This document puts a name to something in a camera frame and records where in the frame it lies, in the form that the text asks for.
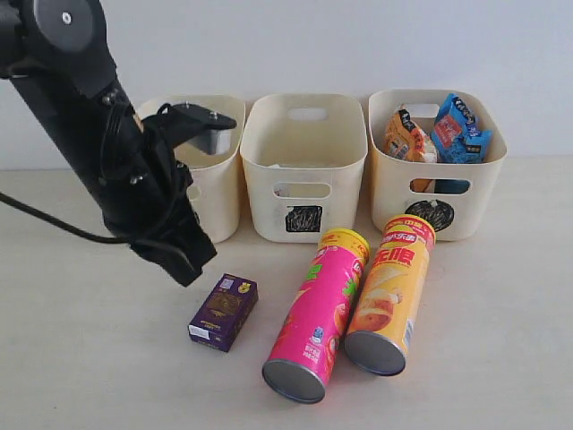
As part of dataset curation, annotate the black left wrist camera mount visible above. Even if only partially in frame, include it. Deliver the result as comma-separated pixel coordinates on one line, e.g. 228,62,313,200
154,102,237,156

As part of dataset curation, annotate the cream bin circle mark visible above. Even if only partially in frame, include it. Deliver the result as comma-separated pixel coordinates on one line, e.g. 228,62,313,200
368,89,507,241

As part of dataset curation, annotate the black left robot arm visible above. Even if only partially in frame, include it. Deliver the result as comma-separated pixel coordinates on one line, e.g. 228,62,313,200
1,1,235,286

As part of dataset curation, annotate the blue black snack bag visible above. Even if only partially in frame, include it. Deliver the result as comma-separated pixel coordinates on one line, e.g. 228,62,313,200
430,92,493,194

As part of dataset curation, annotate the yellow chips can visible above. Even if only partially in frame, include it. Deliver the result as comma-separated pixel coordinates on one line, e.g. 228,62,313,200
344,214,436,376

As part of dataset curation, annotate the white blue milk carton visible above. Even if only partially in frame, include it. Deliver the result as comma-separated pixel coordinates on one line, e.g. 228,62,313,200
269,163,295,198

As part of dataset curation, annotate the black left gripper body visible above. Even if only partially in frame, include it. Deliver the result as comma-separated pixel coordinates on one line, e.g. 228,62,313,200
98,114,216,287

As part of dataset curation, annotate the purple small carton box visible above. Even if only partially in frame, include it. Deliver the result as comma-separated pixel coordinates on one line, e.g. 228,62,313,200
188,273,259,352

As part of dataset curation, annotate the orange noodle snack bag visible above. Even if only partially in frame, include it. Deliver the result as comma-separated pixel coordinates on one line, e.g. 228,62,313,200
385,107,439,194

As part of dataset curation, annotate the cream bin triangle mark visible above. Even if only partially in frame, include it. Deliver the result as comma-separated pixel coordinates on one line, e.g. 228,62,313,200
137,95,246,244

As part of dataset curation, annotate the pink chips can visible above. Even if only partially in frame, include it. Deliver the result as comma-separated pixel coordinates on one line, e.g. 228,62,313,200
261,228,370,404

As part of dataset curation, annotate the cream bin square mark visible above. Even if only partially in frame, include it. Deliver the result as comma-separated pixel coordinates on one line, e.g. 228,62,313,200
240,94,368,243

